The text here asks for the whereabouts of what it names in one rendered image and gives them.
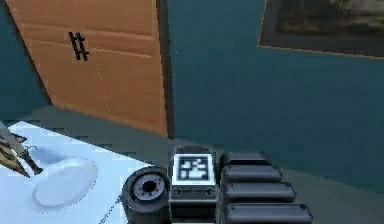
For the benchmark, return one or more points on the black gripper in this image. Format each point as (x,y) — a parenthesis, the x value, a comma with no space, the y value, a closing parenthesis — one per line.
(146,196)

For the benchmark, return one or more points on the brown grey pointed object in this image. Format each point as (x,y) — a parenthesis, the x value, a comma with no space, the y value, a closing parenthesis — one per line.
(15,153)

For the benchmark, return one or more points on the dark framed wall picture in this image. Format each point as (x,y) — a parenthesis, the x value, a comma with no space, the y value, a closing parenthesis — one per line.
(326,26)

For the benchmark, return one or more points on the clear glass plate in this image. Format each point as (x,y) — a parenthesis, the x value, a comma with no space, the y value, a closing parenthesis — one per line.
(65,182)

